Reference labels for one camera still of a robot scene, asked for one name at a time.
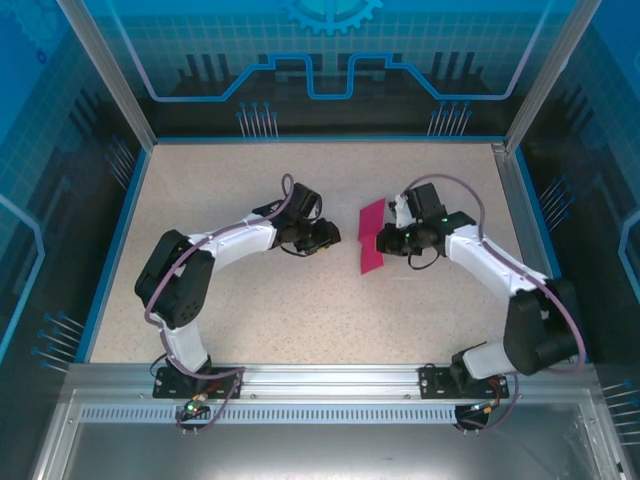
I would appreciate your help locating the pink paper sheet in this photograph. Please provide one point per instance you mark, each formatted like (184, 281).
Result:
(370, 220)

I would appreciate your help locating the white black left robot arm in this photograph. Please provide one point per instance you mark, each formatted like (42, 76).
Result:
(185, 345)

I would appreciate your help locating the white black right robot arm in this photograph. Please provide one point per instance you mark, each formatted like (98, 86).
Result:
(495, 265)

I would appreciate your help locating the small adapter with green light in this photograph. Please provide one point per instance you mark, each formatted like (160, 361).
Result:
(196, 407)
(482, 407)

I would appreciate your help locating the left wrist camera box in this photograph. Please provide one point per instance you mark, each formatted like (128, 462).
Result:
(304, 200)

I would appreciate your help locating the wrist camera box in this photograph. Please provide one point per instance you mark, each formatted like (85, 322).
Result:
(304, 200)
(426, 200)

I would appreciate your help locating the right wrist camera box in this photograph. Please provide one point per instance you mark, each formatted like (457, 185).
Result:
(426, 200)

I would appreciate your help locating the aluminium side rail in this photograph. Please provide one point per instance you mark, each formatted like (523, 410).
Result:
(521, 210)

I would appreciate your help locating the aluminium mounting rail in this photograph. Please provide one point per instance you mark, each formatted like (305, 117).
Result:
(325, 380)

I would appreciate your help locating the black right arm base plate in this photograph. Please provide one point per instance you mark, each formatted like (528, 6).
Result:
(430, 382)

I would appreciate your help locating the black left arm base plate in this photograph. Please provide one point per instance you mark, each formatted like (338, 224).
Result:
(162, 382)

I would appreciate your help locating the aluminium frame post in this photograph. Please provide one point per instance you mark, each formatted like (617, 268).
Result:
(115, 85)
(545, 75)

